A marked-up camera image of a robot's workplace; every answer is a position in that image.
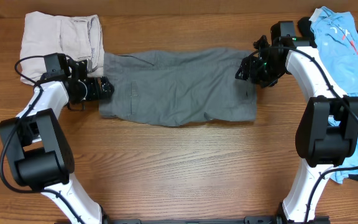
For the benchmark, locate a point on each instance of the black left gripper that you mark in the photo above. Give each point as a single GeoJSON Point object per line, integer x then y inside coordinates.
{"type": "Point", "coordinates": [96, 93]}

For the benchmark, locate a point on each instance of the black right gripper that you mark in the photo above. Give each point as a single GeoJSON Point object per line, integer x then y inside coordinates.
{"type": "Point", "coordinates": [247, 68]}

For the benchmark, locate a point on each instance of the grey shorts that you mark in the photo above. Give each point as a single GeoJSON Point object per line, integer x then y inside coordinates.
{"type": "Point", "coordinates": [174, 88]}

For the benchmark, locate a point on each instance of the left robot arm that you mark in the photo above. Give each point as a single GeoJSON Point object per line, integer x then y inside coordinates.
{"type": "Point", "coordinates": [36, 157]}

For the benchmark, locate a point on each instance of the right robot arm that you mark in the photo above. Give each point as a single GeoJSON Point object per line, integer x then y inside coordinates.
{"type": "Point", "coordinates": [328, 130]}

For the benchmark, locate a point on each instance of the folded beige shorts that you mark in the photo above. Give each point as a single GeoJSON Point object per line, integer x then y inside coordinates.
{"type": "Point", "coordinates": [81, 38]}

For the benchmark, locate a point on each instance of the light blue shirt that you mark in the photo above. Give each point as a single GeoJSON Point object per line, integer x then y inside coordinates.
{"type": "Point", "coordinates": [346, 93]}

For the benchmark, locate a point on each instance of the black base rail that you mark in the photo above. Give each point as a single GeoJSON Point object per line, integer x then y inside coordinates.
{"type": "Point", "coordinates": [191, 221]}

